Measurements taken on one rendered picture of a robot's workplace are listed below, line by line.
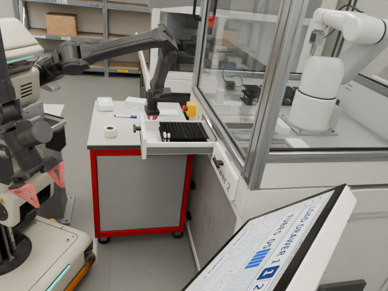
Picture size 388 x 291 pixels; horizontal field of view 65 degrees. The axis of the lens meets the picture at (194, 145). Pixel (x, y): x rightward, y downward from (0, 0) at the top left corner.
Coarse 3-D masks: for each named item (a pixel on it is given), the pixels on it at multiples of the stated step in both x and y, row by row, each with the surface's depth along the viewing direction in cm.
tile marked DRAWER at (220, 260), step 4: (220, 256) 73; (224, 256) 71; (228, 256) 70; (216, 260) 72; (220, 260) 70; (224, 260) 69; (212, 264) 71; (216, 264) 69; (220, 264) 68; (208, 268) 70; (212, 268) 68; (216, 268) 67; (204, 272) 69; (208, 272) 68; (212, 272) 66; (200, 276) 68; (204, 276) 67; (208, 276) 65; (196, 280) 67; (200, 280) 66
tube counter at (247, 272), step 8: (272, 240) 63; (264, 248) 61; (272, 248) 59; (256, 256) 60; (264, 256) 57; (248, 264) 58; (256, 264) 56; (240, 272) 57; (248, 272) 55; (240, 280) 54; (248, 280) 52; (232, 288) 53; (240, 288) 51
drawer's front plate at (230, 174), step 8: (216, 144) 136; (216, 152) 137; (224, 152) 130; (224, 160) 126; (216, 168) 137; (224, 168) 126; (232, 168) 120; (224, 176) 126; (232, 176) 117; (224, 184) 126; (232, 184) 117; (232, 192) 117
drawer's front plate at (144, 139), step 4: (140, 116) 153; (140, 120) 150; (140, 124) 149; (144, 124) 146; (144, 128) 142; (140, 132) 149; (144, 132) 139; (140, 136) 149; (144, 136) 135; (140, 140) 149; (144, 140) 134; (140, 144) 150; (144, 144) 135; (144, 148) 136; (144, 152) 137; (144, 156) 138
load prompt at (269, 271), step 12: (300, 216) 66; (312, 216) 62; (300, 228) 60; (288, 240) 58; (276, 252) 56; (288, 252) 53; (264, 264) 54; (276, 264) 51; (264, 276) 50; (276, 276) 48; (252, 288) 49; (264, 288) 46
